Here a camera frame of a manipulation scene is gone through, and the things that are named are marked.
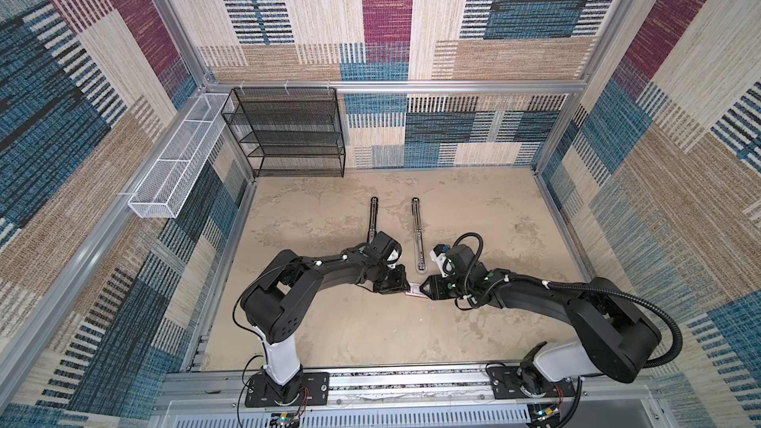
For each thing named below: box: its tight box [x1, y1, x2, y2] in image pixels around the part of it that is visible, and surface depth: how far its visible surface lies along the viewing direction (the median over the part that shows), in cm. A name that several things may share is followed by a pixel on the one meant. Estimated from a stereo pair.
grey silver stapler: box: [411, 197, 429, 275], surface depth 101 cm
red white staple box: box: [405, 283, 429, 299], surface depth 90 cm
